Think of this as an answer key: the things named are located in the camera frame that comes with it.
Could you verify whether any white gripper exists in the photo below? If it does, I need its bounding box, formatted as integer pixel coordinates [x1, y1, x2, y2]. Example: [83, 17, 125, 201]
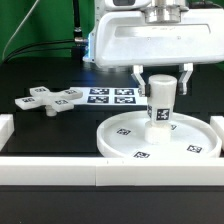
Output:
[91, 9, 224, 97]

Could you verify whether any white round table top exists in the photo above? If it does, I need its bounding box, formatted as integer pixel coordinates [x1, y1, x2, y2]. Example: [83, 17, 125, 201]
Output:
[97, 111, 222, 160]

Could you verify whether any white fiducial marker sheet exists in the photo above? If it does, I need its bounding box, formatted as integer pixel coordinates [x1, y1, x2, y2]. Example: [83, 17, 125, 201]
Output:
[72, 87, 147, 106]

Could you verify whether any white right fence block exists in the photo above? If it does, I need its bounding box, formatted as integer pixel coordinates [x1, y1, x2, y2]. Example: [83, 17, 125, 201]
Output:
[210, 116, 224, 150]

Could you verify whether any white fence block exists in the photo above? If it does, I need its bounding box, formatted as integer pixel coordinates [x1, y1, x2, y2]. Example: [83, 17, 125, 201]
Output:
[210, 116, 224, 150]
[0, 114, 14, 151]

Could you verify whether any white cross-shaped table base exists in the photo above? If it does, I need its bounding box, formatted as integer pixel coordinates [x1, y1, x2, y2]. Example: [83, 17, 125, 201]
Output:
[15, 86, 83, 117]

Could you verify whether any white left fence block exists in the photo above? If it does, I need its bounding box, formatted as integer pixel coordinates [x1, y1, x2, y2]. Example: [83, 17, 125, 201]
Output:
[0, 114, 14, 151]

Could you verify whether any white front fence bar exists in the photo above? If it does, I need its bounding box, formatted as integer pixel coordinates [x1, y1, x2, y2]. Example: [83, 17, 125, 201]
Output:
[0, 156, 224, 186]

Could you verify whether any black vertical cable connector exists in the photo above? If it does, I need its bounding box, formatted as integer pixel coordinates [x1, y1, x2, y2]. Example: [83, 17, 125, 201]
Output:
[72, 0, 88, 46]

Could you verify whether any black cable bundle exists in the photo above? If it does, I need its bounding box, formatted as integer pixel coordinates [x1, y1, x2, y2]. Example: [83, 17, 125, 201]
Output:
[1, 39, 88, 64]

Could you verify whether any grey thin cable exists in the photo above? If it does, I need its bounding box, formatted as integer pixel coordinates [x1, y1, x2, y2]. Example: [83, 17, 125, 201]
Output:
[1, 0, 41, 61]

